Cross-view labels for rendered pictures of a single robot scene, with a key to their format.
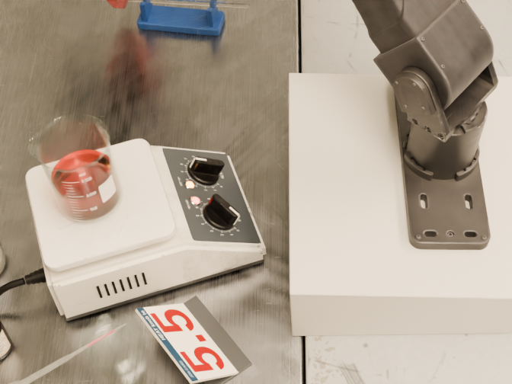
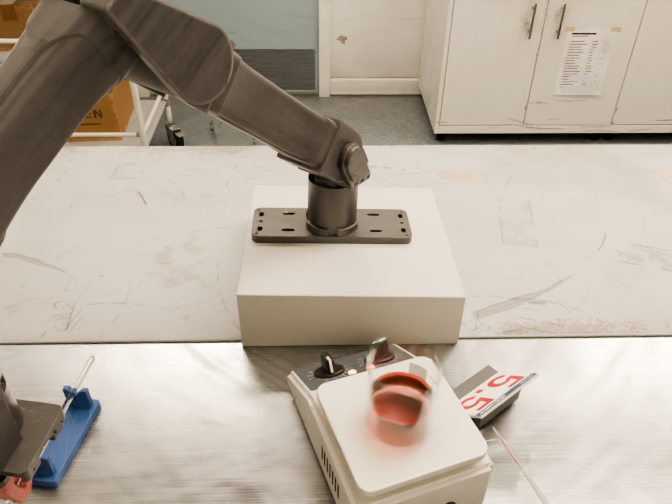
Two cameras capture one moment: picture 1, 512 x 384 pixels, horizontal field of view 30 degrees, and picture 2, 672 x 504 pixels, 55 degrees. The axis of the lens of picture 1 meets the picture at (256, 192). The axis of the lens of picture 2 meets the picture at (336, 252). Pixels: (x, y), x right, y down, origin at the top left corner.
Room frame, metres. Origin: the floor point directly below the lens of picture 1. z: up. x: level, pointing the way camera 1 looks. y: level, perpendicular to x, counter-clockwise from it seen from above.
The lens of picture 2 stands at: (0.64, 0.50, 1.45)
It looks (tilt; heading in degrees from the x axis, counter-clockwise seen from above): 38 degrees down; 262
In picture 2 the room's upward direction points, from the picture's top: 1 degrees clockwise
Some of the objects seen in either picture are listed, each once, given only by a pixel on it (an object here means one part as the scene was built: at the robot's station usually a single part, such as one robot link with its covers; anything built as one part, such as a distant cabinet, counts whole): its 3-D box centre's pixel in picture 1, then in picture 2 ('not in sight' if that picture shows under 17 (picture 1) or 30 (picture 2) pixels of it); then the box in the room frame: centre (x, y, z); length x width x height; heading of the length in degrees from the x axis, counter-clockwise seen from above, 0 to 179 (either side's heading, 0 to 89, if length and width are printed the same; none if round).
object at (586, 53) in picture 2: not in sight; (584, 62); (-0.79, -2.07, 0.40); 0.24 x 0.01 x 0.30; 174
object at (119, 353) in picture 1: (113, 344); (500, 454); (0.43, 0.14, 0.91); 0.06 x 0.06 x 0.02
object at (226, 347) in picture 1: (193, 337); (485, 389); (0.42, 0.07, 0.92); 0.09 x 0.06 x 0.04; 31
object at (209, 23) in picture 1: (179, 11); (60, 431); (0.86, 0.07, 0.92); 0.10 x 0.03 x 0.04; 74
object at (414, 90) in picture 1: (446, 80); (331, 157); (0.56, -0.17, 1.07); 0.09 x 0.06 x 0.06; 135
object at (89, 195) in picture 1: (78, 172); (402, 397); (0.54, 0.15, 1.03); 0.07 x 0.06 x 0.08; 92
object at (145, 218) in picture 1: (99, 202); (398, 420); (0.54, 0.14, 0.98); 0.12 x 0.12 x 0.01; 13
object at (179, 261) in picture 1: (134, 222); (384, 427); (0.54, 0.12, 0.94); 0.22 x 0.13 x 0.08; 103
